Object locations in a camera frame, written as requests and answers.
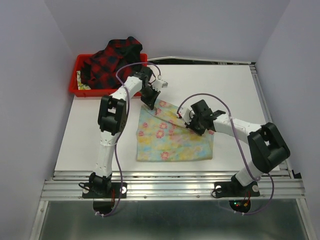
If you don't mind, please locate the red plastic bin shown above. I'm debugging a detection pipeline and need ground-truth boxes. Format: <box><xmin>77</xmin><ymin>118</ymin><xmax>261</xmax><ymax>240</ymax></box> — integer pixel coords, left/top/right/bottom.
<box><xmin>68</xmin><ymin>50</ymin><xmax>147</xmax><ymax>97</ymax></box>

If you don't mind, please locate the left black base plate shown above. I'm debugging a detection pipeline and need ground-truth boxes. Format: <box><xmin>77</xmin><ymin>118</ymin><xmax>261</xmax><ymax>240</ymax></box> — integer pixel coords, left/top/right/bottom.
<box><xmin>78</xmin><ymin>182</ymin><xmax>127</xmax><ymax>199</ymax></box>

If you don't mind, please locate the yellow floral cloth in bin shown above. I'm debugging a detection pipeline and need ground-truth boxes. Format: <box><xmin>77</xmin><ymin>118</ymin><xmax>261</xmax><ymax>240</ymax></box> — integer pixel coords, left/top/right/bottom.
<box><xmin>76</xmin><ymin>70</ymin><xmax>91</xmax><ymax>91</ymax></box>

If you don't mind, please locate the aluminium front rail frame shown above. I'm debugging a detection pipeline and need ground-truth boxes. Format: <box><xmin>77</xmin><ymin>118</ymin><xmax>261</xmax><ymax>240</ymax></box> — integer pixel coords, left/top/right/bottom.
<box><xmin>30</xmin><ymin>169</ymin><xmax>317</xmax><ymax>240</ymax></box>

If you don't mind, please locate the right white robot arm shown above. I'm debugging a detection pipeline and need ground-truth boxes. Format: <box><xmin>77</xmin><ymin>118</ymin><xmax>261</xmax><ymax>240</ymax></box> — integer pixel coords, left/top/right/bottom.
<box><xmin>178</xmin><ymin>100</ymin><xmax>291</xmax><ymax>199</ymax></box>

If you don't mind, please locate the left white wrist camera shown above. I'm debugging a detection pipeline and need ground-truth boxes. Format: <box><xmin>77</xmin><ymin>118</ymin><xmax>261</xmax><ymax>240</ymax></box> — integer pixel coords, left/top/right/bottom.
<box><xmin>151</xmin><ymin>79</ymin><xmax>168</xmax><ymax>91</ymax></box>

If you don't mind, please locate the red black plaid skirt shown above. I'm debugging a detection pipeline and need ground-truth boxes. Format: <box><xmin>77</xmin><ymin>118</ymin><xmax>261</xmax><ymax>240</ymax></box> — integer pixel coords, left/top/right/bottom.
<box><xmin>80</xmin><ymin>36</ymin><xmax>143</xmax><ymax>90</ymax></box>

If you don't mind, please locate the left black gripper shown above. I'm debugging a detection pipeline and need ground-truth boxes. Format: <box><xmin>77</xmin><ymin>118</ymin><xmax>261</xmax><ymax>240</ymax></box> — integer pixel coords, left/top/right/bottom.
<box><xmin>138</xmin><ymin>85</ymin><xmax>160</xmax><ymax>110</ymax></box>

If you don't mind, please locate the aluminium right rail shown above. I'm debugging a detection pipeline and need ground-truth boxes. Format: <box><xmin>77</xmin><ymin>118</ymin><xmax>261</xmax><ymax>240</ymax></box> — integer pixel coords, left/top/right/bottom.
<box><xmin>249</xmin><ymin>62</ymin><xmax>302</xmax><ymax>179</ymax></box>

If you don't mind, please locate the pastel floral skirt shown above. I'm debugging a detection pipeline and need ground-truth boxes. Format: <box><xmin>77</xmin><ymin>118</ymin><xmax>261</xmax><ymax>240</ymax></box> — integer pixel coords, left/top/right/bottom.
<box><xmin>137</xmin><ymin>100</ymin><xmax>214</xmax><ymax>162</ymax></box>

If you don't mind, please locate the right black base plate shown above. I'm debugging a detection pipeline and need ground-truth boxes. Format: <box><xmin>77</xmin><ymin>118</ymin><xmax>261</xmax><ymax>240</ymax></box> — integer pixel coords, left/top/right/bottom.
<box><xmin>211</xmin><ymin>181</ymin><xmax>260</xmax><ymax>199</ymax></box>

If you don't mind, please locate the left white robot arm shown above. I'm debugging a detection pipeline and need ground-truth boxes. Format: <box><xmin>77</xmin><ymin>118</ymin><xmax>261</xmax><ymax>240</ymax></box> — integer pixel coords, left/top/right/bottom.
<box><xmin>85</xmin><ymin>66</ymin><xmax>166</xmax><ymax>197</ymax></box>

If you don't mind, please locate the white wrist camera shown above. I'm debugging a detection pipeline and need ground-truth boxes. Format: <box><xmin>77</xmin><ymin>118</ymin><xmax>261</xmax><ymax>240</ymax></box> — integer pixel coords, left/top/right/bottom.
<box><xmin>178</xmin><ymin>107</ymin><xmax>194</xmax><ymax>124</ymax></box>
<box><xmin>151</xmin><ymin>79</ymin><xmax>168</xmax><ymax>91</ymax></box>

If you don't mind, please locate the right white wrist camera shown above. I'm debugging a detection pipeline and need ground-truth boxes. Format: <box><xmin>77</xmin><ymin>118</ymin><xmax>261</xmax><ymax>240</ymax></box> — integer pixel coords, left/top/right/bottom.
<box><xmin>178</xmin><ymin>107</ymin><xmax>194</xmax><ymax>124</ymax></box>

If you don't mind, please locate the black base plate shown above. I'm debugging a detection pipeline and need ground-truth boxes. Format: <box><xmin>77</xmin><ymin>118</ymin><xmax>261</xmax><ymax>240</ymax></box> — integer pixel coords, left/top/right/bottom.
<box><xmin>78</xmin><ymin>182</ymin><xmax>127</xmax><ymax>199</ymax></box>
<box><xmin>211</xmin><ymin>181</ymin><xmax>260</xmax><ymax>199</ymax></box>

